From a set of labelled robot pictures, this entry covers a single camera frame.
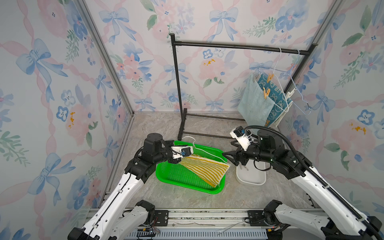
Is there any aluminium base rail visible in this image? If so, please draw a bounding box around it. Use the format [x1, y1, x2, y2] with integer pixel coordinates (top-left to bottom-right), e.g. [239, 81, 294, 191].
[76, 206, 343, 240]

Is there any white clothespin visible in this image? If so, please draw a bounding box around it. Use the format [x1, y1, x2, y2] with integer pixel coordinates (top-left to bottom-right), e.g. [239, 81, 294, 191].
[285, 90, 295, 103]

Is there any white hanger middle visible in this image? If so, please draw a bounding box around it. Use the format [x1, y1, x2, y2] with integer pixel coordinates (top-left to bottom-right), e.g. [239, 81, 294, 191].
[260, 47, 290, 113]

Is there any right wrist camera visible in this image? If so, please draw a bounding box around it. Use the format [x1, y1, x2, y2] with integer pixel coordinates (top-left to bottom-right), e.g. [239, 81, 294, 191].
[230, 126, 255, 151]

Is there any black corrugated cable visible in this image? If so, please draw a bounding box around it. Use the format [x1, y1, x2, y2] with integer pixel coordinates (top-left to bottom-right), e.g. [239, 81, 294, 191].
[243, 125, 384, 240]

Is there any white wire hanger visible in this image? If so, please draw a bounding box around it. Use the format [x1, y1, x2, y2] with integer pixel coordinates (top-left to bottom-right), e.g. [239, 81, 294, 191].
[182, 136, 228, 164]

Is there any white plastic bin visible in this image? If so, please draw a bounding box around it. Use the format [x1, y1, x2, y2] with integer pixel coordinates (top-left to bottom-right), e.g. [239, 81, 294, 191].
[236, 160, 270, 186]

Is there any orange clothespin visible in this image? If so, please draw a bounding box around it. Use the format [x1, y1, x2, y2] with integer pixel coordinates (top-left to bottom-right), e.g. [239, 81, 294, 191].
[267, 74, 275, 83]
[263, 88, 271, 100]

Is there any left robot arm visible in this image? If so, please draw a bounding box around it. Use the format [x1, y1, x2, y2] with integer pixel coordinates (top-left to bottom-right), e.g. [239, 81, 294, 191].
[68, 133, 194, 240]

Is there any orange clothespin lower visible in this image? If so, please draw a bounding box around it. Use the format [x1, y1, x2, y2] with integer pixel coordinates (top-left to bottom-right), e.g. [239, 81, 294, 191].
[263, 88, 271, 100]

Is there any light green towel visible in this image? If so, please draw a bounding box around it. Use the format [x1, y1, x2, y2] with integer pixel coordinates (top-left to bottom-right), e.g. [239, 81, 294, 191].
[238, 79, 275, 126]

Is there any black clothes rack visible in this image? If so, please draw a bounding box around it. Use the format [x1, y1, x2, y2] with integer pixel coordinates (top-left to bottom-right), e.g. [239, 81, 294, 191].
[168, 32, 319, 142]

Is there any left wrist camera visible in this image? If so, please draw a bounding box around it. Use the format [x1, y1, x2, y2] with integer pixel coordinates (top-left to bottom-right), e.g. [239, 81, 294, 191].
[171, 145, 194, 159]

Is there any orange clothespin upper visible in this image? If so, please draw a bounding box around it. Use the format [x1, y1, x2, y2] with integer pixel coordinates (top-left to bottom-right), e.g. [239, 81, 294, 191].
[267, 74, 275, 83]

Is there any teal patterned towel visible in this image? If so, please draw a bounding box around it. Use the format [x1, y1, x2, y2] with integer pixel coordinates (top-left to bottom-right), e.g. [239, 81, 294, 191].
[258, 73, 292, 127]

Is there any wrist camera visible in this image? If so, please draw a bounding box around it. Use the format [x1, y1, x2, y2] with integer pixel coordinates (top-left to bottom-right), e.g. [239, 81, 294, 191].
[171, 145, 194, 159]
[230, 126, 255, 151]

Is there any yellow striped towel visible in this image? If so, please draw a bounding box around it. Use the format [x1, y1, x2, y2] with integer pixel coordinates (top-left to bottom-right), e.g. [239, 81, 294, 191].
[179, 155, 230, 188]

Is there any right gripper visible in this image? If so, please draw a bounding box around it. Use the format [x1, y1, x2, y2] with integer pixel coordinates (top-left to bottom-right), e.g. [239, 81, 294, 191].
[221, 138, 274, 165]

